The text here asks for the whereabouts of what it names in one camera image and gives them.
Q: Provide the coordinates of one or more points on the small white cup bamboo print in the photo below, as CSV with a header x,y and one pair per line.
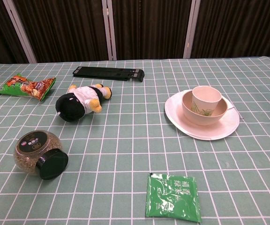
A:
x,y
205,98

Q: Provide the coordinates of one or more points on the beige bowl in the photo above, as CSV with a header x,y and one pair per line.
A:
x,y
193,113

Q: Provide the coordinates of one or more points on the green checked tablecloth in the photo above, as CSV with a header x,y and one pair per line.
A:
x,y
125,152

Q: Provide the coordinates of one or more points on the black folding laptop stand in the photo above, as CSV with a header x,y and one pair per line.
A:
x,y
107,73

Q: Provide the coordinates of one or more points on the black and white plush toy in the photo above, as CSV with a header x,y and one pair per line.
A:
x,y
76,105

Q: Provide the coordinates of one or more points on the white paper plate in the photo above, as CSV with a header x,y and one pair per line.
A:
x,y
219,131

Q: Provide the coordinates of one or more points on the green tea sachet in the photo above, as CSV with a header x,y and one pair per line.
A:
x,y
172,199

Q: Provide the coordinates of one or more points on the glass jar with black lid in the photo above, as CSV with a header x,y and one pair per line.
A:
x,y
39,154

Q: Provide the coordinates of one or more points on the dark brown curtain screen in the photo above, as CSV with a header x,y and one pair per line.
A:
x,y
64,28

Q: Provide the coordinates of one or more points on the green orange snack bag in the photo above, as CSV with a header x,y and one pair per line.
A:
x,y
24,87

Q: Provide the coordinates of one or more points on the white screen frame post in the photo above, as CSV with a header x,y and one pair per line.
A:
x,y
109,30
20,30
190,30

